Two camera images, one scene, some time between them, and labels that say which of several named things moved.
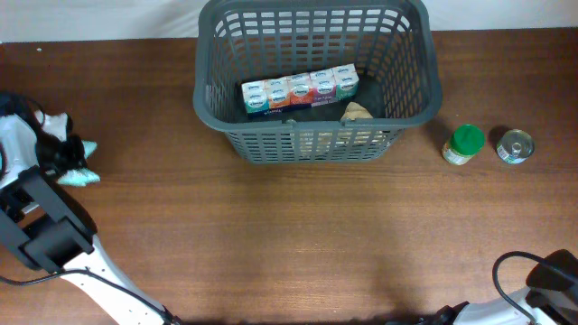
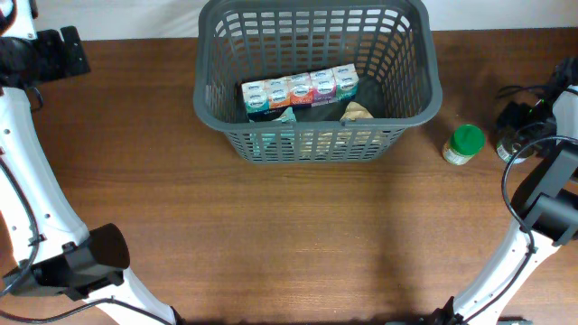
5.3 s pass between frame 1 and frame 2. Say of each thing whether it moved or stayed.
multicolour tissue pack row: stayed
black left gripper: moved
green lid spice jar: stayed
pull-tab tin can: stayed
